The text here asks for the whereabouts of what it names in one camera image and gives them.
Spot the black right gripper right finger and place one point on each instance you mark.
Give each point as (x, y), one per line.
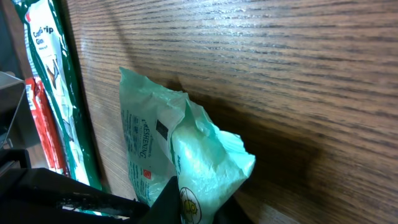
(167, 208)

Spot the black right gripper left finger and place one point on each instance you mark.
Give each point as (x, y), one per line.
(40, 195)

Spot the mint green sachet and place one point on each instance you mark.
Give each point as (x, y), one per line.
(168, 135)

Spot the red coffee stick sachet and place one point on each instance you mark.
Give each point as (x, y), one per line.
(45, 125)

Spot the green white gloves package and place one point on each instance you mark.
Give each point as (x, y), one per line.
(51, 60)

